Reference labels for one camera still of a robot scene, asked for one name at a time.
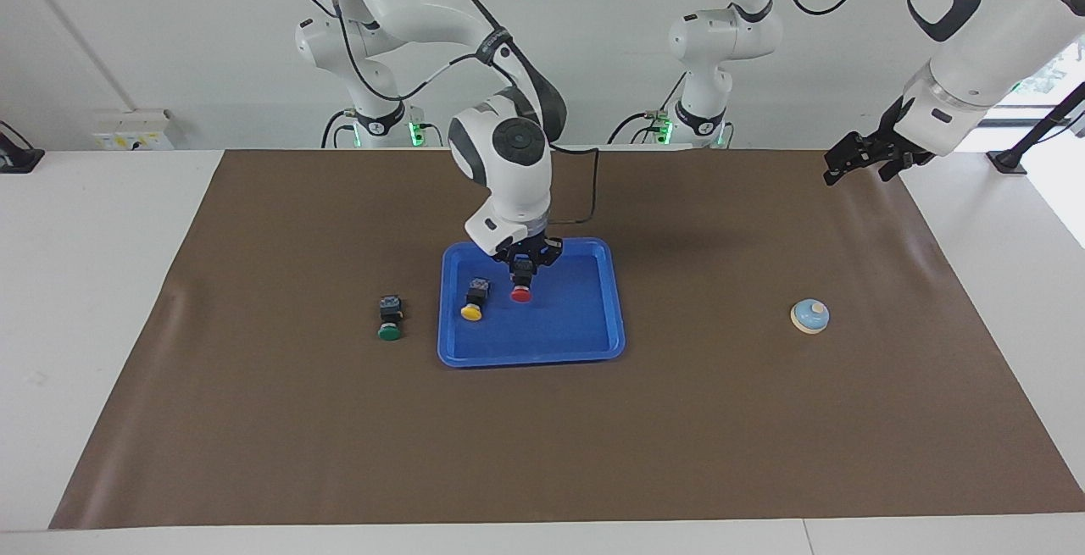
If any red push button switch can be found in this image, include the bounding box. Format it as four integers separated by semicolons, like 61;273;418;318
509;257;535;304

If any yellow push button switch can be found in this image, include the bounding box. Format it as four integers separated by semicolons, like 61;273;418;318
459;277;494;322

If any green push button switch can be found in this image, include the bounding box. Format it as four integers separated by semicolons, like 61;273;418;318
376;294;404;342

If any blue plastic tray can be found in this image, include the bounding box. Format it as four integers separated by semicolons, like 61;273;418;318
437;237;626;369

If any blue service bell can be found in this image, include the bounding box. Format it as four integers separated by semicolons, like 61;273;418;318
790;297;831;336

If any black stand with base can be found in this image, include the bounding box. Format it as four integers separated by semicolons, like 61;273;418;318
986;80;1085;176

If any brown table mat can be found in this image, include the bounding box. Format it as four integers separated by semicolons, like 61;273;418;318
48;148;1085;530

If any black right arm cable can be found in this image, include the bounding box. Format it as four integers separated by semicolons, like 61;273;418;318
292;0;601;225

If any black base cable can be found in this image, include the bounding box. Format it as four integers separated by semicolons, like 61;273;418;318
606;110;670;146
320;108;361;149

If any white wall socket box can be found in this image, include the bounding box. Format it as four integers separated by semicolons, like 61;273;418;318
92;109;175;152

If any black clamp mount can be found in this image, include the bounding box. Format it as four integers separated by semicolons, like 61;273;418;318
0;120;46;175

